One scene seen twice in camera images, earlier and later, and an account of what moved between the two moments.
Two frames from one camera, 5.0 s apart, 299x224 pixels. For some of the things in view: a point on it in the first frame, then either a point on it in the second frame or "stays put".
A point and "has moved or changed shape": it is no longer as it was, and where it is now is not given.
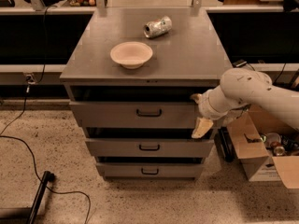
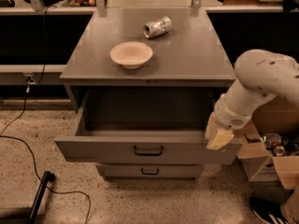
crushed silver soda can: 158,27 stays put
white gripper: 204,107 -> 228,117
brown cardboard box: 246,132 stays put
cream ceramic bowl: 131,54 stays put
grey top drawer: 135,115 has moved or changed shape
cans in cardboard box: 278,145 stays put
